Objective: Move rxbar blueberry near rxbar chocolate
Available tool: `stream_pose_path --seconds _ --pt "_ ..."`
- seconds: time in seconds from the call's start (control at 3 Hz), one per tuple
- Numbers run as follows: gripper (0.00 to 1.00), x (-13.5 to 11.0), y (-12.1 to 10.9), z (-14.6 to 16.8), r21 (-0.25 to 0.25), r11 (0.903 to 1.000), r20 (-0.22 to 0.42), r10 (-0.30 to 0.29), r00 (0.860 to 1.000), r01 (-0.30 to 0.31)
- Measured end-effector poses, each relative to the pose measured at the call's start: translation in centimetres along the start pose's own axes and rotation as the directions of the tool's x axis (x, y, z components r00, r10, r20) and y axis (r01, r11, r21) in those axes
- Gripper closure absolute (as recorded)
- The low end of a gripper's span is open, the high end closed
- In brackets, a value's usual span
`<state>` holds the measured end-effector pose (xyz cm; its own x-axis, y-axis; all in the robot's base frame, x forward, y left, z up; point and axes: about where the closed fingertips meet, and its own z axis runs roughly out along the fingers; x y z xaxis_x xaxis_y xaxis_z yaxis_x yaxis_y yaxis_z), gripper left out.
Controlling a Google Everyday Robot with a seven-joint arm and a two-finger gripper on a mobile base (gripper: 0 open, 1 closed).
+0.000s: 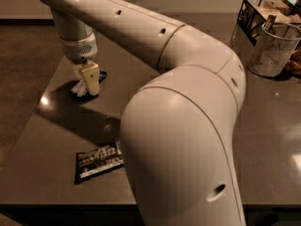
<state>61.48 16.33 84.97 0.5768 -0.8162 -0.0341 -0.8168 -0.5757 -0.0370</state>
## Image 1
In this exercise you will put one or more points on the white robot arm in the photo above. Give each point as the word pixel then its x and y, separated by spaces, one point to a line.
pixel 176 131

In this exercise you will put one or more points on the blue white rxbar blueberry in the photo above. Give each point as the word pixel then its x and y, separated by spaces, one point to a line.
pixel 80 91

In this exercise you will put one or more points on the silver mesh cup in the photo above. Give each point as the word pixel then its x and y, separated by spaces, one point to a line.
pixel 273 49

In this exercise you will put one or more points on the black rxbar chocolate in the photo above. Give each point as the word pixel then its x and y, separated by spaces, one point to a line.
pixel 96 162

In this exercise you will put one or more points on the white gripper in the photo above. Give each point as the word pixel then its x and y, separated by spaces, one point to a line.
pixel 81 50

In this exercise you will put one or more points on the black wire basket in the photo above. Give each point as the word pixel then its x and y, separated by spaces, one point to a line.
pixel 254 13

